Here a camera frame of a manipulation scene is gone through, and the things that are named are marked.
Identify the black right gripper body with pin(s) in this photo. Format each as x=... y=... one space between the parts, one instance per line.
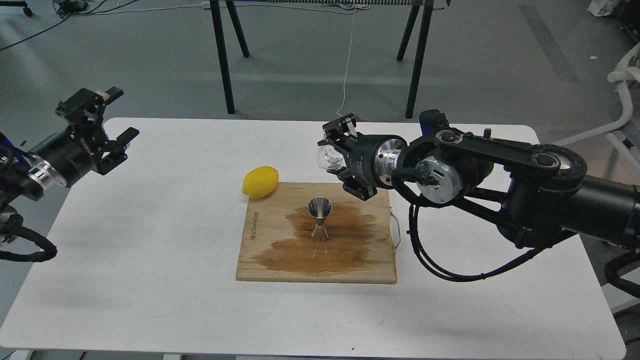
x=374 y=157

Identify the steel jigger measuring cup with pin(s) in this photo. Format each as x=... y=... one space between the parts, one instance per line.
x=319 y=208

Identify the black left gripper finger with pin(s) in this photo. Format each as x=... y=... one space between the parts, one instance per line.
x=109 y=154
x=84 y=113

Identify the yellow lemon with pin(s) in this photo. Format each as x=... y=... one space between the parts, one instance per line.
x=260 y=182

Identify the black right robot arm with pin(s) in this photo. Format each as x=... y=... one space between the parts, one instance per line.
x=536 y=195

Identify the white chair frame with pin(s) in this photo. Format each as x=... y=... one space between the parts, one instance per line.
x=620 y=132

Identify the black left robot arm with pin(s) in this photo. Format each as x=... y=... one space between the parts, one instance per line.
x=15 y=183

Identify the clear glass cup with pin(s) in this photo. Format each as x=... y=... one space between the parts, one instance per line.
x=329 y=159

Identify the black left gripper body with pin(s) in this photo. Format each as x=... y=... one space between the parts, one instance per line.
x=67 y=156

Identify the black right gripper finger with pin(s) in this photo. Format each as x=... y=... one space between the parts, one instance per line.
x=352 y=186
x=341 y=134

